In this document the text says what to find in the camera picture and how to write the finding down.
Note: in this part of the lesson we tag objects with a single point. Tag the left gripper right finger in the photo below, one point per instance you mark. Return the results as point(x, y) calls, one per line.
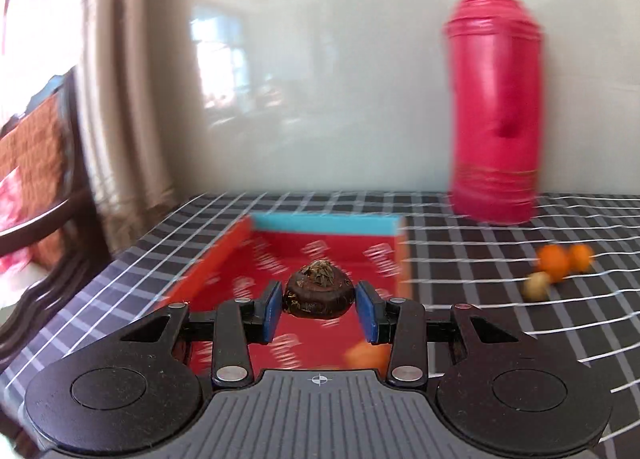
point(400, 323)

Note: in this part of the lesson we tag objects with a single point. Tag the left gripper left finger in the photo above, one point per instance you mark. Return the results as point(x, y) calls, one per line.
point(238, 324)

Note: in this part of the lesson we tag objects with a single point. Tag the dark brown water chestnut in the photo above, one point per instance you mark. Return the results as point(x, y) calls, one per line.
point(319, 290)

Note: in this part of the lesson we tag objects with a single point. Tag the carrot piece upper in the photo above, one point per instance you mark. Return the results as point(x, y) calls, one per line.
point(367, 356)

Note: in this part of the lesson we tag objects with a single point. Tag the red cardboard box tray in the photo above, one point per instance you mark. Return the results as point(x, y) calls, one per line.
point(318, 259)

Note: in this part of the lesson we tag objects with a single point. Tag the small yellowish round fruit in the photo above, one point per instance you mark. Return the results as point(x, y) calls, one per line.
point(536, 287)

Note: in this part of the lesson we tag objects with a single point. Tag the orange tangerine upper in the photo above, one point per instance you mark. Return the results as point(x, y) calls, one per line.
point(554, 261)

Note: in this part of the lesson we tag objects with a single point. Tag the orange tangerine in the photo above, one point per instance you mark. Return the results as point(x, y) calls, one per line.
point(581, 257)
point(554, 261)

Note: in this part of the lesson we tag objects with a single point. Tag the black white checkered tablecloth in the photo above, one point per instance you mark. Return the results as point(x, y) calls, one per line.
point(451, 260)

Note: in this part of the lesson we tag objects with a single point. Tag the beige curtain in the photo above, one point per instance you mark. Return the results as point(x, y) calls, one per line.
point(127, 170)

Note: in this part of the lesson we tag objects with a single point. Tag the dark wooden armchair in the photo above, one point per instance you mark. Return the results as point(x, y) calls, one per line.
point(68, 239)

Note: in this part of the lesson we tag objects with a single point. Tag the orange tangerine far right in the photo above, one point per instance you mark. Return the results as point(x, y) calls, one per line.
point(581, 257)

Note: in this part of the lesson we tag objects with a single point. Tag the pink plastic bag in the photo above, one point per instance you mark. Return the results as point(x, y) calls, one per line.
point(11, 212)

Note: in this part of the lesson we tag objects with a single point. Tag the orange woven seat cushion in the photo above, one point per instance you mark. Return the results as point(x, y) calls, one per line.
point(35, 147)

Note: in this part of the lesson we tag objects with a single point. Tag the red thermos flask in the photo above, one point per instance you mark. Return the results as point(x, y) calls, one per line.
point(495, 64)

